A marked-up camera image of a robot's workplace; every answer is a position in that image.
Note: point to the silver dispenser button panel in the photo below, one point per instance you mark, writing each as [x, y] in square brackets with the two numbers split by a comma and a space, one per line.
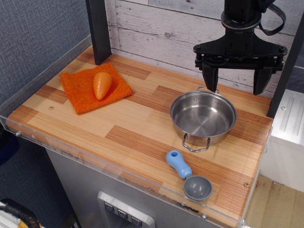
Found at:
[125, 211]

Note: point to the dark right vertical post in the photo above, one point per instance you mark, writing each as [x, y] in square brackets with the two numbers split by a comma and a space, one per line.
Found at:
[286, 73]

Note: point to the orange plastic carrot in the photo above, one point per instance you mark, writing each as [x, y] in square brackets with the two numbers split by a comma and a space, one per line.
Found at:
[101, 84]

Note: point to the white aluminium side block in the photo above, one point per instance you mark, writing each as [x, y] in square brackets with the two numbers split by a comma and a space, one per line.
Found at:
[283, 160]

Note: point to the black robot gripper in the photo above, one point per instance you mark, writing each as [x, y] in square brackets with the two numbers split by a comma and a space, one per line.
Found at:
[239, 48]

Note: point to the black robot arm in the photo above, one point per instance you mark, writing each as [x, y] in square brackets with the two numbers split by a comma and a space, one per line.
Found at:
[247, 11]

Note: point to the stainless steel pot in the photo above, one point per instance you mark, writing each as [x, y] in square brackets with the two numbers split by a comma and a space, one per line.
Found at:
[202, 118]

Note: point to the orange woven cloth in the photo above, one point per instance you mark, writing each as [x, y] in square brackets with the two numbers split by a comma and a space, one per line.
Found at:
[79, 88]

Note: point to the blue grey toy scoop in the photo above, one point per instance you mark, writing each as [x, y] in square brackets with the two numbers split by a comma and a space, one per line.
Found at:
[197, 188]

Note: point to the grey toy fridge cabinet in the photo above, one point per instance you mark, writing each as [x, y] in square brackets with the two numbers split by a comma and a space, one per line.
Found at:
[169, 207]

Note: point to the dark vertical post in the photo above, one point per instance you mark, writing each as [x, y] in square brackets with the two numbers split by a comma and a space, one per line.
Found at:
[99, 30]
[286, 73]

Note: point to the dark left vertical post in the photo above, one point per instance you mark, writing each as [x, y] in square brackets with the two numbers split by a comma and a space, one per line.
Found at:
[99, 30]

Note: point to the clear acrylic guard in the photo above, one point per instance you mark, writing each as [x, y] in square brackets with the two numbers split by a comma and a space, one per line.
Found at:
[136, 133]

